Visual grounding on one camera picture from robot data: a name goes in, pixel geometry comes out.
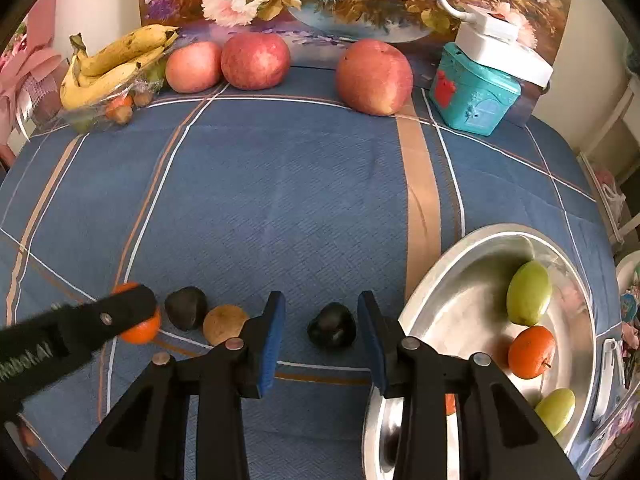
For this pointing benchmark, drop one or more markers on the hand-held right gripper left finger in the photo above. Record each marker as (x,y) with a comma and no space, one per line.
(272,340)

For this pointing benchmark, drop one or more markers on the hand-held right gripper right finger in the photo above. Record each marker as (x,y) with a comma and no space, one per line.
(372,345)

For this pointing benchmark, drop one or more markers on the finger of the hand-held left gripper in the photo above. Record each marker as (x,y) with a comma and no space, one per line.
(115,312)

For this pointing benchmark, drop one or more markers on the orange tangerine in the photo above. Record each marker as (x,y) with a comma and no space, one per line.
(450,403)
(532,352)
(142,333)

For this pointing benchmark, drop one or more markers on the small dark fruit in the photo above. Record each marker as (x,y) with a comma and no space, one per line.
(186,308)
(331,326)

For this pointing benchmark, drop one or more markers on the round stainless steel plate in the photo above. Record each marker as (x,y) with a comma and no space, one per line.
(465,300)

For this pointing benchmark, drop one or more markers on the green mango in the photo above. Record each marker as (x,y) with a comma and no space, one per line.
(529,287)
(555,411)

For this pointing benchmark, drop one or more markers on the brown kiwifruit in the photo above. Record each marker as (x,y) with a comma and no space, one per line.
(224,325)

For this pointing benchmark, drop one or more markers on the clear plastic fruit tray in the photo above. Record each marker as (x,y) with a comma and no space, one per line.
(85,120)

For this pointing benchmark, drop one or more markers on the small tangerine in tray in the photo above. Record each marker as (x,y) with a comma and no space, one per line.
(119,102)

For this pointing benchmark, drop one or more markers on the white phone stand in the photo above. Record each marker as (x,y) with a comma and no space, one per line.
(606,380)

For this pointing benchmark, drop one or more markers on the red apple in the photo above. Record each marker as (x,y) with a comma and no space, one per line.
(374,77)
(255,62)
(193,67)

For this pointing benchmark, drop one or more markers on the yellow banana bunch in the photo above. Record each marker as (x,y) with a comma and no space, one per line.
(120,52)

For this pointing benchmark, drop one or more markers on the teal plastic box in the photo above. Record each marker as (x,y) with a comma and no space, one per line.
(470,100)

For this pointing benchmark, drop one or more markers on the white plastic bag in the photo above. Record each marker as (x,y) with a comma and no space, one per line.
(612,202)

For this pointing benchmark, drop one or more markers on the white rectangular box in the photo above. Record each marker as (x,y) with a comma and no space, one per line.
(525,65)

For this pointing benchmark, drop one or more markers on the flower painting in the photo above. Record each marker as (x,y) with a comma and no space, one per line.
(250,0)

